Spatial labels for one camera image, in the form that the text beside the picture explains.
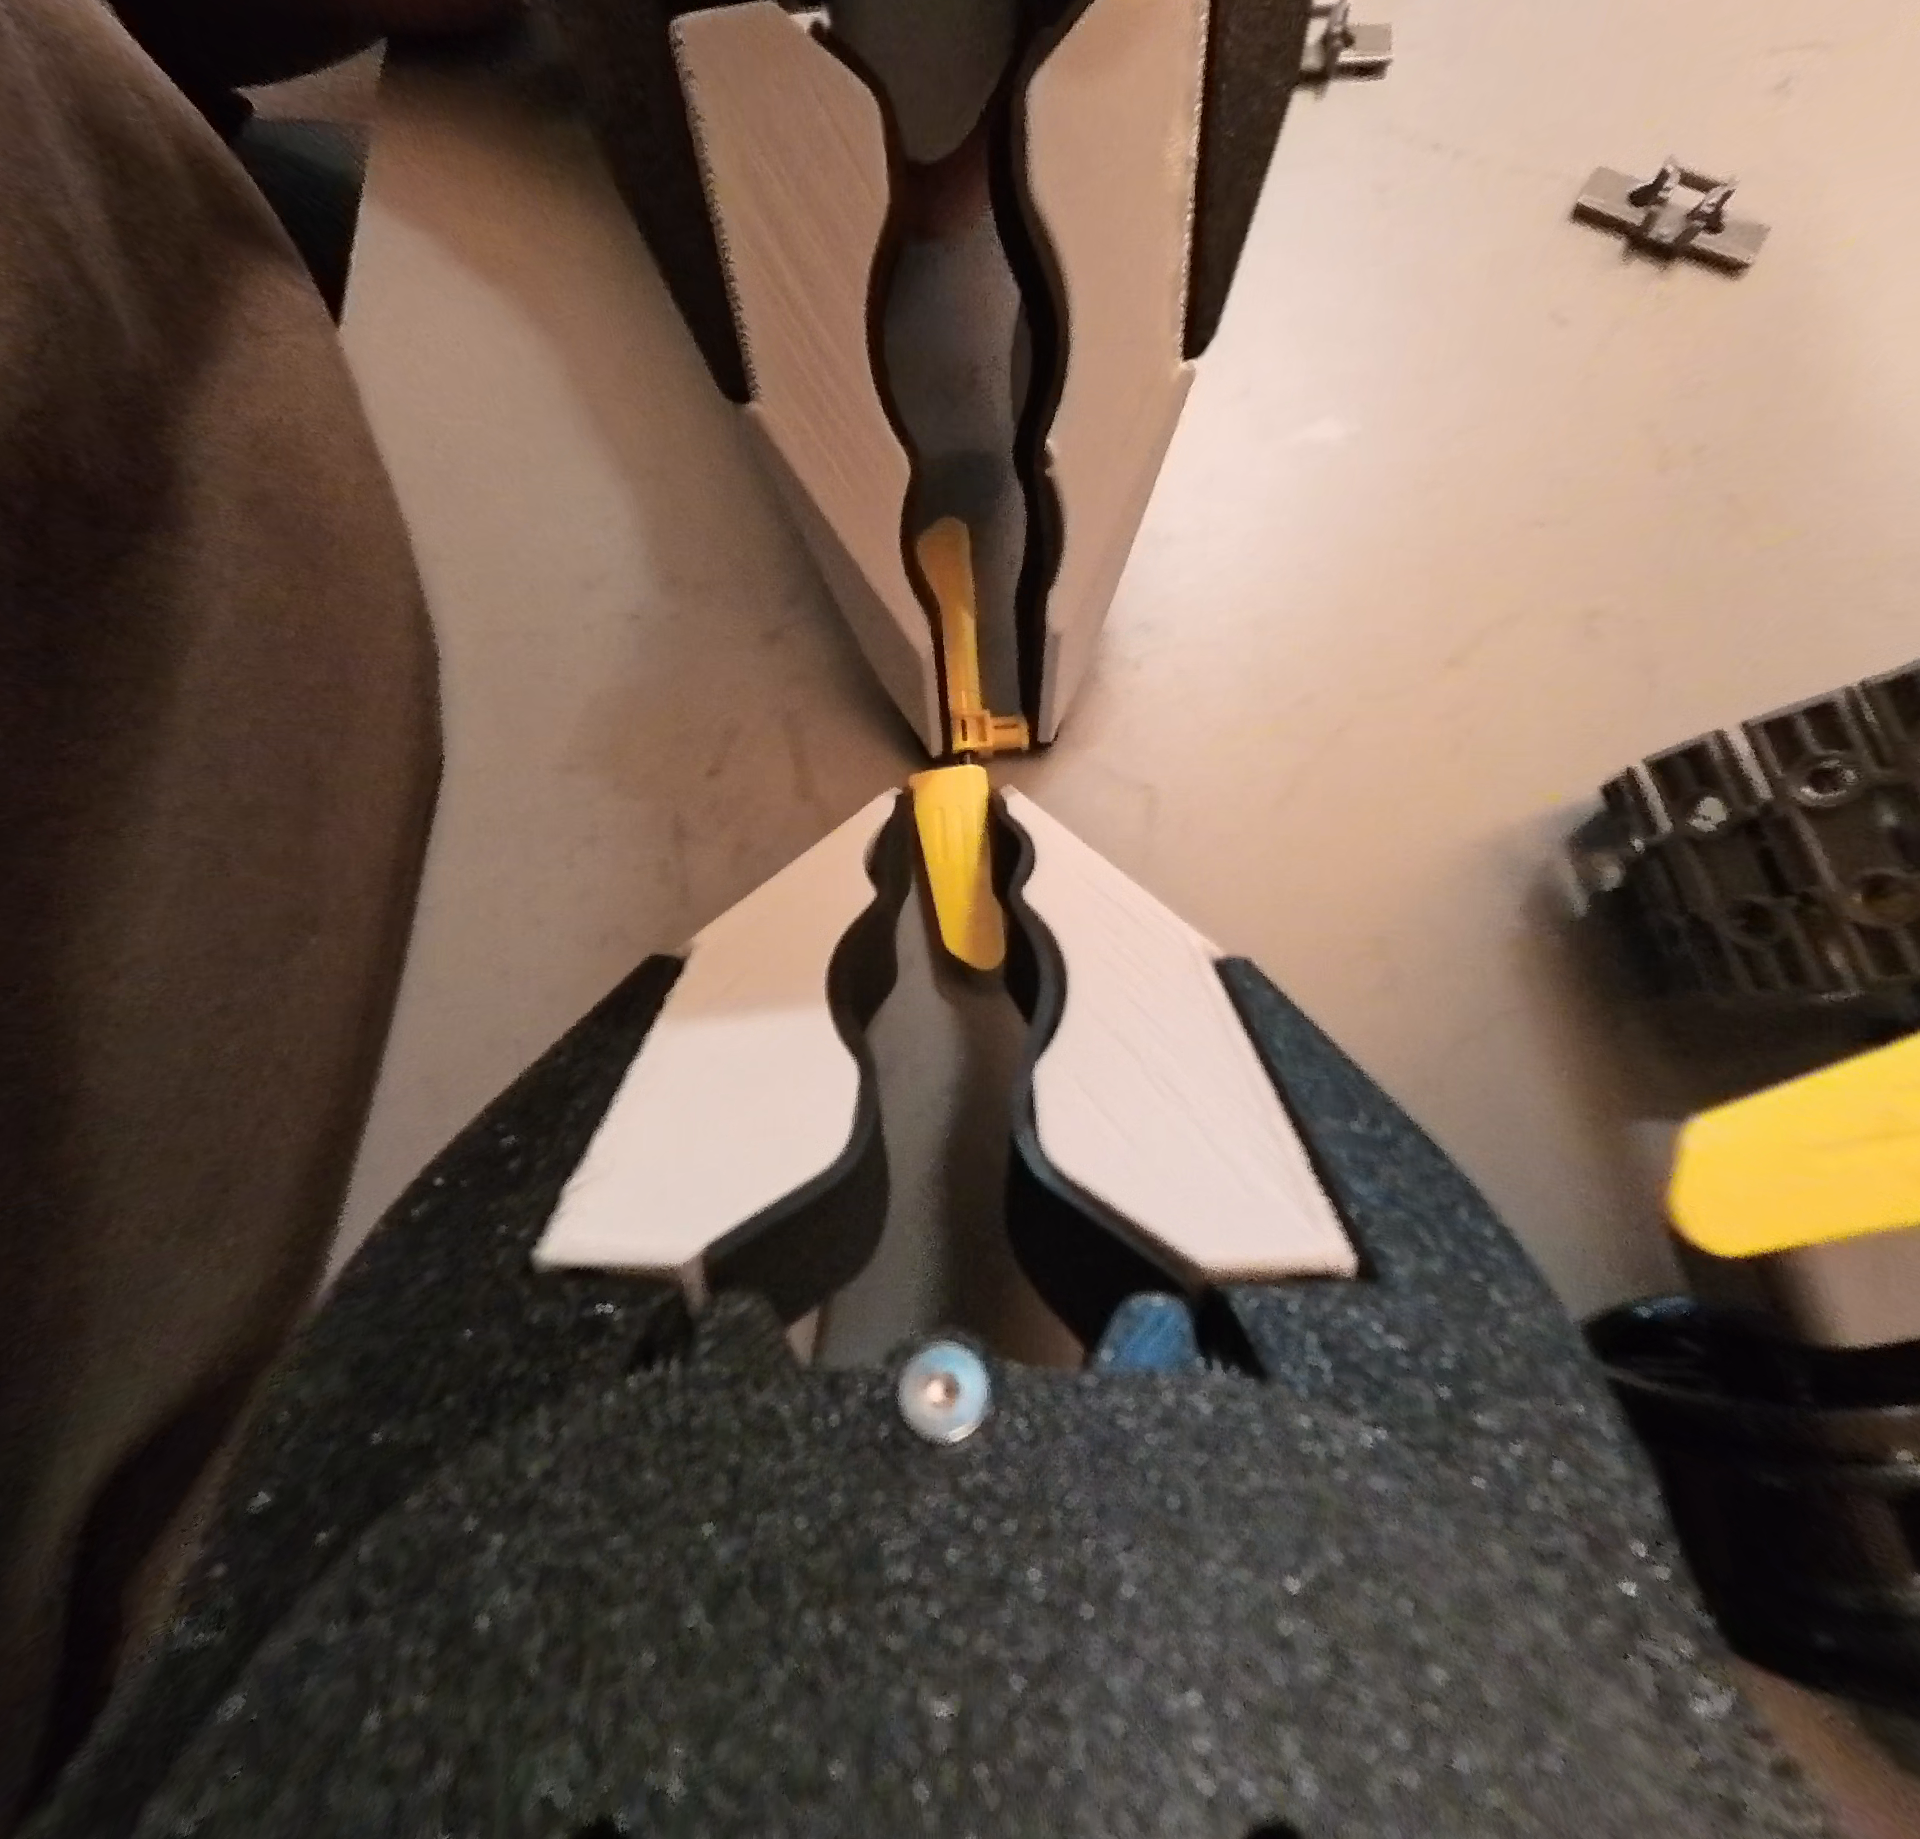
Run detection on grey toy track link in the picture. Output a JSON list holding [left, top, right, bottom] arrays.
[[1572, 158, 1778, 279], [1306, 0, 1397, 86]]

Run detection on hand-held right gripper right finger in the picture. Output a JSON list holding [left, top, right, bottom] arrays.
[[987, 787, 1356, 1321]]

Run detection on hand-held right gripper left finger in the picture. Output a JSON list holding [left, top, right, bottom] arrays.
[[536, 791, 918, 1315]]

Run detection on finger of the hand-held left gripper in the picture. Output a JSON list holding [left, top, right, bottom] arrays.
[[1012, 0, 1213, 745], [672, 6, 968, 755]]

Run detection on yellow toy panel piece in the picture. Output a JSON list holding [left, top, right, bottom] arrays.
[[904, 760, 1002, 972]]

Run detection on yellow toy blade with pin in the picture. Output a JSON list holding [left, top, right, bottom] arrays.
[[915, 514, 1034, 755]]

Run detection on black yellow toy tracked vehicle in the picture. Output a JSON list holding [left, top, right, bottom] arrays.
[[1563, 666, 1920, 1739]]

